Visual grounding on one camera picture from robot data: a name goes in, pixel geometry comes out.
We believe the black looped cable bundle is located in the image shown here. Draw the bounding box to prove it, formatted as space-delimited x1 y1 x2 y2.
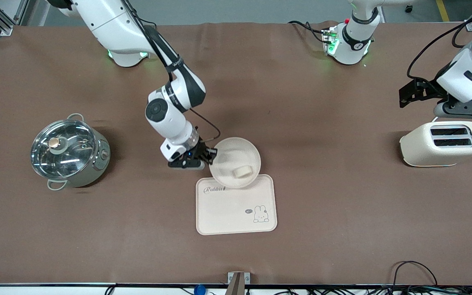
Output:
261 261 472 295

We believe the cream rabbit print tray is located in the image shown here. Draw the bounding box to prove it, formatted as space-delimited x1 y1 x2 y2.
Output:
196 174 278 236

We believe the cream two-slot toaster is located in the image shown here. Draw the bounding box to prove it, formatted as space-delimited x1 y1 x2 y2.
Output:
399 120 472 168

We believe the black left arm base cable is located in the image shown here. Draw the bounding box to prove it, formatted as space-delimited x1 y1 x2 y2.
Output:
288 20 327 44

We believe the brown table cover mat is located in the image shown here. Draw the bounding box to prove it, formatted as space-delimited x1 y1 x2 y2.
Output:
0 21 472 286

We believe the round cream plate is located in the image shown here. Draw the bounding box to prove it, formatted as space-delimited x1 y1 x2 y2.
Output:
209 137 261 189

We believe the pale green electric cooking pot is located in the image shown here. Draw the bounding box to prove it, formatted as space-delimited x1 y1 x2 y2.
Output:
30 113 111 191

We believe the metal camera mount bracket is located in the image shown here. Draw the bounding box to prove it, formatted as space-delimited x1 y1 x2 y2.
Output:
227 272 251 295

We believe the glass pot lid with knob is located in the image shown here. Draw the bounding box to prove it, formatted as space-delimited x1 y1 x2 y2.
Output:
30 119 97 179

